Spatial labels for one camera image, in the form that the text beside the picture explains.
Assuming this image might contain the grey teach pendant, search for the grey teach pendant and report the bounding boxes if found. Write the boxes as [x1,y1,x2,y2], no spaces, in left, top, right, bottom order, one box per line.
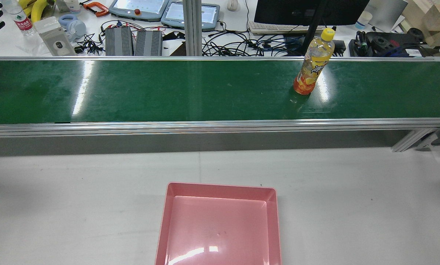
[108,0,170,22]
[161,1,221,32]

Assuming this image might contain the striped paper cup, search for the striped paper cup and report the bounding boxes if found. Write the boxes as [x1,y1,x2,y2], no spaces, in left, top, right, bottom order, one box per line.
[355,11,373,30]

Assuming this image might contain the coiled black cable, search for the coiled black cable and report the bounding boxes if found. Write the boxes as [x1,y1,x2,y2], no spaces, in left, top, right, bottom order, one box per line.
[355,31,370,56]

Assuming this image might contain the green conveyor belt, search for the green conveyor belt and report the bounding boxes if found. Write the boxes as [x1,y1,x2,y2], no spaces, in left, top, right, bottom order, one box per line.
[0,56,440,157]

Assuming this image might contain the black power adapter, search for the black power adapter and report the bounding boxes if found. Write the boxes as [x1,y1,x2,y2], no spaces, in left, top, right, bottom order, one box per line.
[332,39,347,56]

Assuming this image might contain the white plastic jar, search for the white plastic jar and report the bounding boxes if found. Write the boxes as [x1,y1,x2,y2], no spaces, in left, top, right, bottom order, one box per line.
[63,0,81,14]

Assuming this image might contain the orange juice bottle yellow cap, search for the orange juice bottle yellow cap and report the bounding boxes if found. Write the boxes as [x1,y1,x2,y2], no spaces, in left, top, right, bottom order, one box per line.
[293,28,335,95]

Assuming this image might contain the black metal flange mount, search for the black metal flange mount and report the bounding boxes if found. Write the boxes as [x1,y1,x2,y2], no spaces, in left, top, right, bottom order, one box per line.
[349,31,440,57]

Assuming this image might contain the aluminium profile post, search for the aluminium profile post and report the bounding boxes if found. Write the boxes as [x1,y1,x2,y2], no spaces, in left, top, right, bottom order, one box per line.
[183,0,203,57]

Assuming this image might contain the thin black connector cable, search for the thin black connector cable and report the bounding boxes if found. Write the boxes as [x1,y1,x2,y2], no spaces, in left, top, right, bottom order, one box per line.
[74,33,106,55]

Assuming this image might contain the black computer monitor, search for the black computer monitor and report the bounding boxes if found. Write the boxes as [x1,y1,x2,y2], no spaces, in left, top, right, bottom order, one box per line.
[254,0,370,56]

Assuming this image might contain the light blue headphones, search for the light blue headphones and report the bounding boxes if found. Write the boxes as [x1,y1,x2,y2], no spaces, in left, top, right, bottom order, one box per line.
[59,14,87,39]

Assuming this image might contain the red and black wires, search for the red and black wires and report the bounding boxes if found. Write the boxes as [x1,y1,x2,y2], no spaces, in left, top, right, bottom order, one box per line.
[100,20,169,34]

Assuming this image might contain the tangled cable bundle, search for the tangled cable bundle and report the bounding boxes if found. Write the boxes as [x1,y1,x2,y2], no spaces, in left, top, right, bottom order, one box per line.
[201,22,332,57]

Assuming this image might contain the grey finned power supply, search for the grey finned power supply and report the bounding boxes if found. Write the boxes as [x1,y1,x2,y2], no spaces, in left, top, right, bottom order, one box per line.
[105,26,134,56]
[134,29,163,56]

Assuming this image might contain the white computer keyboard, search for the white computer keyboard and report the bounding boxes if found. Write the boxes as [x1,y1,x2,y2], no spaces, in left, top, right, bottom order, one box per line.
[248,21,327,36]

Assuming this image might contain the yellow banana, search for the yellow banana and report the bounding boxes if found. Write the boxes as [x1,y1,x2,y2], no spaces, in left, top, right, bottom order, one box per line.
[30,0,54,23]
[18,0,35,15]

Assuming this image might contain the clear water bottle red label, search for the clear water bottle red label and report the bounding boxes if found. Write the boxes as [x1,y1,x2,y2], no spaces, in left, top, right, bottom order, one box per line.
[3,0,36,36]

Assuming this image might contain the pink plastic basket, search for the pink plastic basket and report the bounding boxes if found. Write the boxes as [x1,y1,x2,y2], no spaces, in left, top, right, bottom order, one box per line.
[155,182,282,265]

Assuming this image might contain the clear bag with grey device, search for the clear bag with grey device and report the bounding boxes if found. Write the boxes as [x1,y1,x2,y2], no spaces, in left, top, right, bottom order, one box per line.
[34,17,77,56]

